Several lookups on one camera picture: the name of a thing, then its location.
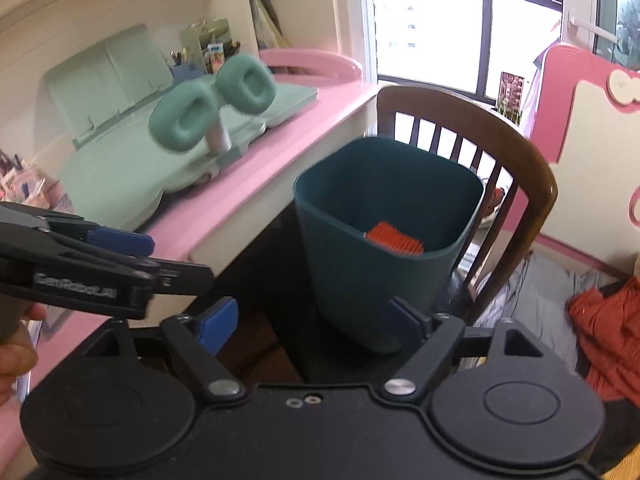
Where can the dark wooden chair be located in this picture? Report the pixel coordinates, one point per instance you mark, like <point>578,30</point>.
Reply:
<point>457,129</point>

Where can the orange red snack bag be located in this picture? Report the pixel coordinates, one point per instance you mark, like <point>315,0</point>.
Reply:
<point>387,236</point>

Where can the dark teal trash bin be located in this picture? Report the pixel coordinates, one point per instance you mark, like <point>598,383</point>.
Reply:
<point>381,219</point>

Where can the person's left hand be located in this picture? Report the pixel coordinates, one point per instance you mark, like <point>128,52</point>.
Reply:
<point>18,355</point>

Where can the green pen holder organizer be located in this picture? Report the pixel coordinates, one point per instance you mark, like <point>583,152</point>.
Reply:
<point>205,47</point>

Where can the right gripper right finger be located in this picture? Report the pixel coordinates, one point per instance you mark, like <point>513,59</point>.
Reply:
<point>430,340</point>

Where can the red knit sweater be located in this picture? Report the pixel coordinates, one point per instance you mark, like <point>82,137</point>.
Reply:
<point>607,330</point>

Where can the purple hanging garment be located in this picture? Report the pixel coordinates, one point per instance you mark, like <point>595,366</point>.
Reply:
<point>539,60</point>

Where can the pink and white headboard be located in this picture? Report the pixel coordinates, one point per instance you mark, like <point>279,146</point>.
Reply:
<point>586,126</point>

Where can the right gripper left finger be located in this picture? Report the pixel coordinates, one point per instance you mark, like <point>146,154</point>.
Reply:
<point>195,342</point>

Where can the green tilting desk board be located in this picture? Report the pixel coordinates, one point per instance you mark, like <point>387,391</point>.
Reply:
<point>117,174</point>

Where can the grey pillow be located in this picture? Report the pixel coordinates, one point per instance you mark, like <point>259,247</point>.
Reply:
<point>536,295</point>

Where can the pink and cream desk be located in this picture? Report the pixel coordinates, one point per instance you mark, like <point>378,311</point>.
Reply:
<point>215,223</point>

